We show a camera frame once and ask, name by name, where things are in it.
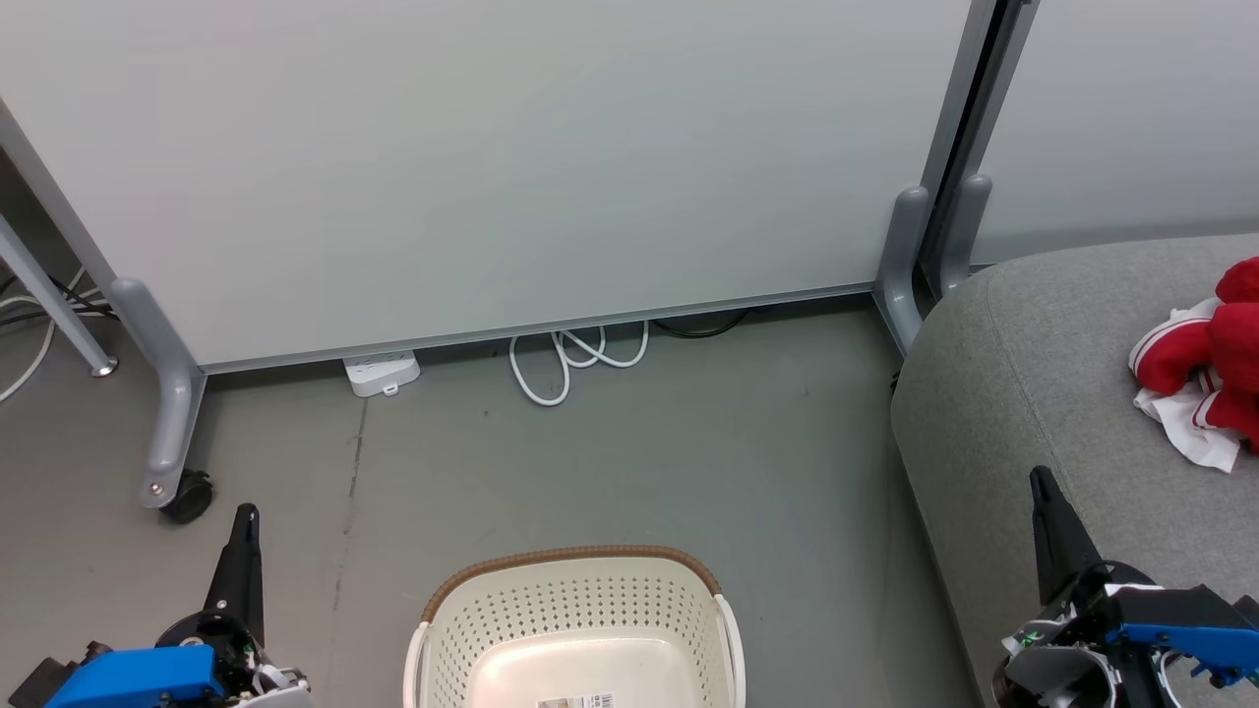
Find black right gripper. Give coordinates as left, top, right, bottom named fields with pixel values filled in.
left=1001, top=466, right=1164, bottom=655

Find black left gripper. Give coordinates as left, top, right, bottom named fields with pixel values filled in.
left=155, top=503, right=265, bottom=691

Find plain red garment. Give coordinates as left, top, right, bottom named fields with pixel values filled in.
left=1134, top=258, right=1259, bottom=475

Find cream perforated laundry basket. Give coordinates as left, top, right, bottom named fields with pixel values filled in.
left=403, top=546, right=746, bottom=708

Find black caster wheel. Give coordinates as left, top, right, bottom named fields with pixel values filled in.
left=157, top=470, right=214, bottom=524

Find grey fabric sofa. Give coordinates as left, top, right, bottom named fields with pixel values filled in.
left=890, top=234, right=1259, bottom=708

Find grey partition foot with caster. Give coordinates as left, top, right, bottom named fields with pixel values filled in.
left=108, top=277, right=208, bottom=510

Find white power strip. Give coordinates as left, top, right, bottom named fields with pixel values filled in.
left=342, top=351, right=422, bottom=398

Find grey metal table leg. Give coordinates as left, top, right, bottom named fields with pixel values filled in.
left=0, top=211, right=119, bottom=379

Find narrow white partition panel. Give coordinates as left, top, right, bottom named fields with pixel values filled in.
left=969, top=0, right=1259, bottom=267

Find wide white partition panel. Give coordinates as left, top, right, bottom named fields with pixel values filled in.
left=0, top=0, right=985, bottom=376

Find white floor cables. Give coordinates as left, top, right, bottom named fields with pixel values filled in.
left=0, top=265, right=101, bottom=405

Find black floor cables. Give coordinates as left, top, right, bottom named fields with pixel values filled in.
left=0, top=273, right=115, bottom=322

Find coiled white power cable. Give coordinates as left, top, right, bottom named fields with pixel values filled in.
left=509, top=320, right=651, bottom=407

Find black cable under partition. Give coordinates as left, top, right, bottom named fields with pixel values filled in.
left=651, top=307, right=778, bottom=340

